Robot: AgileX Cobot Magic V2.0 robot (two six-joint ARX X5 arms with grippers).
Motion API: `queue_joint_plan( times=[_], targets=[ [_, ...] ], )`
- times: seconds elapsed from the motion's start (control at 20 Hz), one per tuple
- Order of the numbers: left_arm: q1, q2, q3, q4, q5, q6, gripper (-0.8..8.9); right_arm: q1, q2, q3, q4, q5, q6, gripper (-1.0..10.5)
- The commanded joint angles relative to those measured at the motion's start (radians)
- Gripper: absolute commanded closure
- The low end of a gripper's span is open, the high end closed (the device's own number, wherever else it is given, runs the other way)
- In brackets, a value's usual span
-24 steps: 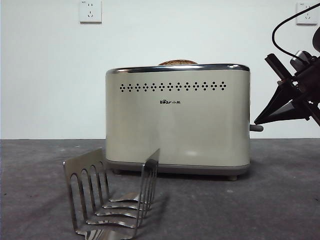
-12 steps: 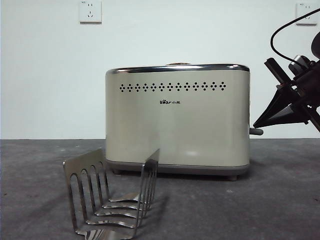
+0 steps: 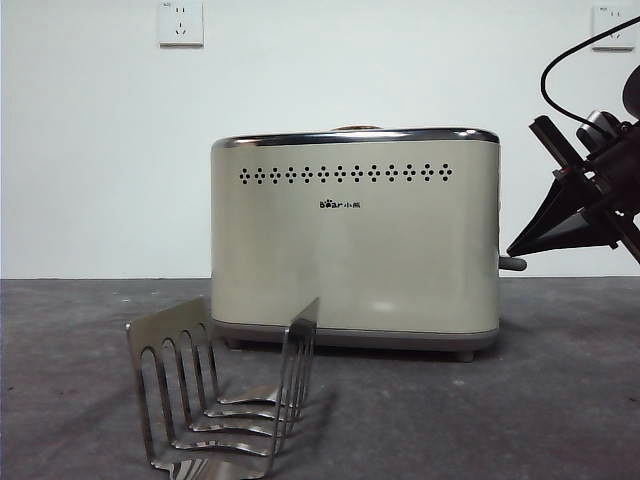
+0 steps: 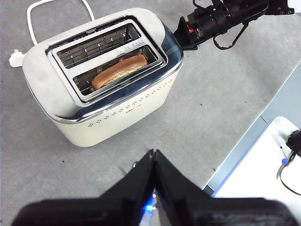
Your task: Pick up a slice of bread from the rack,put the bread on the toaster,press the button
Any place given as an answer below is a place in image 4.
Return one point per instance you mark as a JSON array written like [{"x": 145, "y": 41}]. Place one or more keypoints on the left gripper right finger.
[{"x": 192, "y": 207}]

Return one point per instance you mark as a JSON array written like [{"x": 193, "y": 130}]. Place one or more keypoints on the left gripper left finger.
[{"x": 113, "y": 207}]

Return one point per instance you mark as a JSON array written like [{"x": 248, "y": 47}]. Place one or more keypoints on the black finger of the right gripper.
[{"x": 181, "y": 35}]

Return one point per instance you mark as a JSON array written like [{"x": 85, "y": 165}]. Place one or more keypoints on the brown-crusted bread slice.
[{"x": 117, "y": 70}]

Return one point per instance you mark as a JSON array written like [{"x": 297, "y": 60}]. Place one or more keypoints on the cream two-slot toaster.
[{"x": 117, "y": 122}]

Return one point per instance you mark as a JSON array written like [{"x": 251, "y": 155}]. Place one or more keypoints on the white base platform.
[{"x": 254, "y": 164}]

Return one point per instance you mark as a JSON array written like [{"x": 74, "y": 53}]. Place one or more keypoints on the black plug connector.
[{"x": 295, "y": 143}]

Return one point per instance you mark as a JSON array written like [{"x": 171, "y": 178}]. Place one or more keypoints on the white power plug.
[{"x": 16, "y": 58}]

